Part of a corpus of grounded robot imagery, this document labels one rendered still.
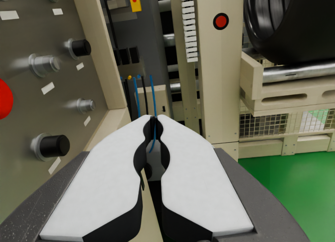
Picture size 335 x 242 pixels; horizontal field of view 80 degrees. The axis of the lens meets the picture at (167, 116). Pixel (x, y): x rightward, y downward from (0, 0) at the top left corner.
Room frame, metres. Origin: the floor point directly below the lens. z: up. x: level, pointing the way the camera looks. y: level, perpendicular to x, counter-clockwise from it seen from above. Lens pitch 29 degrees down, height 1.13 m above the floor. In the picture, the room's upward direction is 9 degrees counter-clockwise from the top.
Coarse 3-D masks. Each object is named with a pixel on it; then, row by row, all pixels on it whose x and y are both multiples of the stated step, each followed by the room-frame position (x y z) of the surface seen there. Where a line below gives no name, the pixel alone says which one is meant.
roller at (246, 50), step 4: (244, 48) 0.84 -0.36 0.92; (248, 48) 0.83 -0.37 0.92; (252, 48) 0.83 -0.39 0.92; (244, 52) 0.82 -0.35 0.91; (248, 52) 0.82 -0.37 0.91; (252, 52) 0.82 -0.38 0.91; (256, 52) 0.82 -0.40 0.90; (252, 56) 0.82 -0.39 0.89; (256, 56) 0.82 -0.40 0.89; (260, 56) 0.82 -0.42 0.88
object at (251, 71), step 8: (248, 56) 0.62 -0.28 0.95; (248, 64) 0.55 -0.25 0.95; (256, 64) 0.53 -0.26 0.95; (240, 72) 0.62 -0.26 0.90; (248, 72) 0.55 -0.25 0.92; (256, 72) 0.51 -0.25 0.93; (240, 80) 0.62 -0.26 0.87; (248, 80) 0.55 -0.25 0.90; (256, 80) 0.51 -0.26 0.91; (248, 88) 0.54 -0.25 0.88; (256, 88) 0.51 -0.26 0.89; (256, 96) 0.51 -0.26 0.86
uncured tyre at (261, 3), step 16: (256, 0) 0.95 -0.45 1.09; (272, 0) 0.94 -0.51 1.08; (288, 0) 0.93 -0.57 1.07; (304, 0) 0.48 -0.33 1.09; (320, 0) 0.45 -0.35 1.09; (256, 16) 0.91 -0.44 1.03; (272, 16) 0.90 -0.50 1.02; (288, 16) 0.53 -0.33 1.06; (304, 16) 0.48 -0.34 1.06; (320, 16) 0.46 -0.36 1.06; (256, 32) 0.76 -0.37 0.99; (272, 32) 0.85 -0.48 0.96; (288, 32) 0.52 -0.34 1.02; (304, 32) 0.49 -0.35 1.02; (320, 32) 0.46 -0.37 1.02; (256, 48) 0.73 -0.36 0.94; (272, 48) 0.60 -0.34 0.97; (288, 48) 0.54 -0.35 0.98; (304, 48) 0.50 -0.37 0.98; (320, 48) 0.49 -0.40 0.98; (288, 64) 0.60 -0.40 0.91
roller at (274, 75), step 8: (296, 64) 0.55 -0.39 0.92; (304, 64) 0.55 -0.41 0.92; (312, 64) 0.54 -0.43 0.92; (320, 64) 0.54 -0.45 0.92; (328, 64) 0.53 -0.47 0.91; (264, 72) 0.55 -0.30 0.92; (272, 72) 0.55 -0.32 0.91; (280, 72) 0.54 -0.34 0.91; (288, 72) 0.54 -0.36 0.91; (296, 72) 0.54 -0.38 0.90; (304, 72) 0.53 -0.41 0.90; (312, 72) 0.53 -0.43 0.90; (320, 72) 0.53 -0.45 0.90; (328, 72) 0.53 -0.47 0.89; (264, 80) 0.55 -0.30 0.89; (272, 80) 0.54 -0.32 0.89; (280, 80) 0.55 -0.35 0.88
